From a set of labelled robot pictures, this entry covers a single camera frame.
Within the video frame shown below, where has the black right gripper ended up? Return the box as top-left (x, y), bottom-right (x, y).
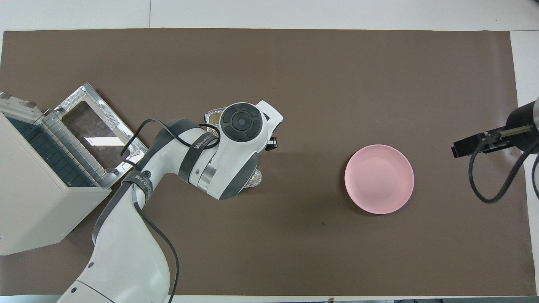
top-left (451, 102), bottom-right (536, 158)

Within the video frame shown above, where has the aluminium foil tray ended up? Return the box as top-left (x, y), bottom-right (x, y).
top-left (204, 109), bottom-right (262, 188)

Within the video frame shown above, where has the glass oven door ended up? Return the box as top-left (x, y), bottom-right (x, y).
top-left (44, 83), bottom-right (151, 188)

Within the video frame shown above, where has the cream toaster oven body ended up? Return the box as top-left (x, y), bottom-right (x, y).
top-left (0, 92), bottom-right (112, 256)

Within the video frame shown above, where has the brown paper mat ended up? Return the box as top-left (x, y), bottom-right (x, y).
top-left (0, 28), bottom-right (537, 296)

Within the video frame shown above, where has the pink round plate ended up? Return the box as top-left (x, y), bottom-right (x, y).
top-left (344, 144), bottom-right (415, 215)

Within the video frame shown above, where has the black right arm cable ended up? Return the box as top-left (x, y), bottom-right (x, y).
top-left (469, 137), bottom-right (539, 204)

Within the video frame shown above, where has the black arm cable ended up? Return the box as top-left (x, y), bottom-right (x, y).
top-left (120, 119), bottom-right (221, 303)
top-left (469, 137), bottom-right (539, 204)

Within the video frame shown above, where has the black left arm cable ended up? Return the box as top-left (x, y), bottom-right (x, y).
top-left (120, 119), bottom-right (221, 303)

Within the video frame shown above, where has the oven wire rack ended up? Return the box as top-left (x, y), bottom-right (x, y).
top-left (6, 112), bottom-right (106, 188)

